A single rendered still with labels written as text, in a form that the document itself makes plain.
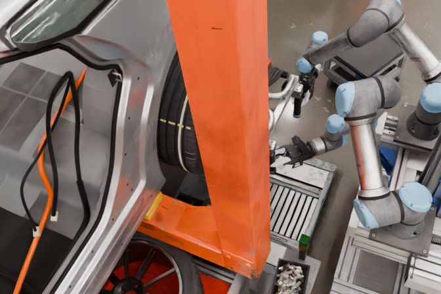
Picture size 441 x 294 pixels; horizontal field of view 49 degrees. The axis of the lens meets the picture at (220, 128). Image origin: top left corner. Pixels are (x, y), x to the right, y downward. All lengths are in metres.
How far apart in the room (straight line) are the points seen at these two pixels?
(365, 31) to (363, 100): 0.41
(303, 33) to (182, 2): 2.93
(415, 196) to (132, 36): 1.13
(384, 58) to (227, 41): 2.34
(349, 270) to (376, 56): 1.40
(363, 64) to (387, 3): 1.13
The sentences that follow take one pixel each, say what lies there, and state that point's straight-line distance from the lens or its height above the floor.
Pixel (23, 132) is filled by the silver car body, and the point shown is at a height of 1.02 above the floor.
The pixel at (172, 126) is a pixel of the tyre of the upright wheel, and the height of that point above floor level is 1.02.
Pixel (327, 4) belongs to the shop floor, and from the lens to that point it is 4.16.
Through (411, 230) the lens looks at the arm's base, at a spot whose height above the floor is 0.88.
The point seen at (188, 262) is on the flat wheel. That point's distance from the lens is 2.31.
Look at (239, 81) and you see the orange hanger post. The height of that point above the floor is 1.82.
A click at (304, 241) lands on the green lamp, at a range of 2.16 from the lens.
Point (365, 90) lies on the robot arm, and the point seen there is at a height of 1.33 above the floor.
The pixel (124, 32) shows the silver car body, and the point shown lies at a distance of 1.61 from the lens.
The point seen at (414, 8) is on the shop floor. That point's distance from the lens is 4.23.
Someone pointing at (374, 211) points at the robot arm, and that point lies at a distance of 1.83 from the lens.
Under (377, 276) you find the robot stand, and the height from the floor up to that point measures 0.21.
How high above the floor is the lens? 2.63
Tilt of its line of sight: 53 degrees down
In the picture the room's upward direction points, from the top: 8 degrees counter-clockwise
